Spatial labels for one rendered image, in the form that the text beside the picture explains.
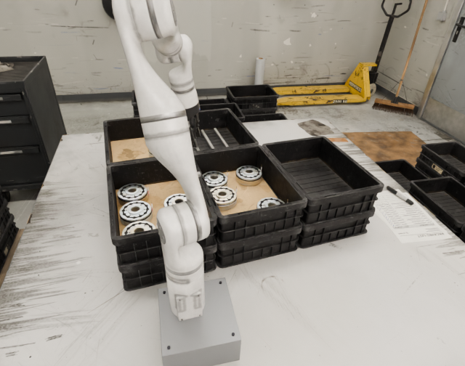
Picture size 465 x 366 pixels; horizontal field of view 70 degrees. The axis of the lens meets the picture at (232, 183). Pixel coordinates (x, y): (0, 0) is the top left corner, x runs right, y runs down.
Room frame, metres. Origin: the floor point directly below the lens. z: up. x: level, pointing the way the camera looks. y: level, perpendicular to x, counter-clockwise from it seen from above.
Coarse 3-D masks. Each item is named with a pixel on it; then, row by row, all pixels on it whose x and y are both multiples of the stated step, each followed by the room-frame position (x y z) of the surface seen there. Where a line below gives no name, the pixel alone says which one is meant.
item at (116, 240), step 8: (144, 160) 1.05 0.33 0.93; (152, 160) 1.05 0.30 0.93; (112, 192) 0.85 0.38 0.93; (112, 200) 0.81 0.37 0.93; (208, 200) 0.82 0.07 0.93; (112, 208) 0.77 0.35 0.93; (112, 216) 0.75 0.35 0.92; (216, 216) 0.75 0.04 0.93; (112, 224) 0.70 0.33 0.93; (216, 224) 0.74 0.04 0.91; (112, 232) 0.67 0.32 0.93; (136, 232) 0.67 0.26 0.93; (144, 232) 0.67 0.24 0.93; (152, 232) 0.67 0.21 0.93; (112, 240) 0.64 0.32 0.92; (120, 240) 0.64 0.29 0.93; (128, 240) 0.65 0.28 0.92; (136, 240) 0.66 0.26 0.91; (144, 240) 0.66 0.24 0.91
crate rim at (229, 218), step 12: (276, 168) 1.04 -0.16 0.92; (204, 180) 0.94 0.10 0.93; (288, 180) 0.96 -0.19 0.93; (300, 192) 0.89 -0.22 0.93; (216, 204) 0.81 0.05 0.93; (288, 204) 0.82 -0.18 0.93; (300, 204) 0.83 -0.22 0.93; (228, 216) 0.75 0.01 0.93; (240, 216) 0.76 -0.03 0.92; (252, 216) 0.77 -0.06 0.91
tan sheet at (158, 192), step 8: (152, 184) 1.04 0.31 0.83; (160, 184) 1.04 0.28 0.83; (168, 184) 1.04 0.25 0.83; (176, 184) 1.05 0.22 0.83; (152, 192) 0.99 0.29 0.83; (160, 192) 0.99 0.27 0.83; (168, 192) 0.99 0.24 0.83; (176, 192) 0.99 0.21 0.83; (184, 192) 1.00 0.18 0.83; (152, 200) 0.94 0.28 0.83; (160, 200) 0.94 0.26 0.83; (120, 208) 0.89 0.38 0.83; (120, 224) 0.81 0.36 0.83; (120, 232) 0.77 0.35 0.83
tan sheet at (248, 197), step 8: (232, 176) 1.12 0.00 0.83; (232, 184) 1.06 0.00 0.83; (240, 184) 1.06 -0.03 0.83; (264, 184) 1.07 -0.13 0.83; (240, 192) 1.01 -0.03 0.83; (248, 192) 1.01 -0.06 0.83; (256, 192) 1.01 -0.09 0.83; (264, 192) 1.02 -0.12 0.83; (272, 192) 1.02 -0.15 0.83; (240, 200) 0.96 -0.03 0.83; (248, 200) 0.96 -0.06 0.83; (256, 200) 0.97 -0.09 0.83; (232, 208) 0.91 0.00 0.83; (240, 208) 0.92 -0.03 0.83; (248, 208) 0.92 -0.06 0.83
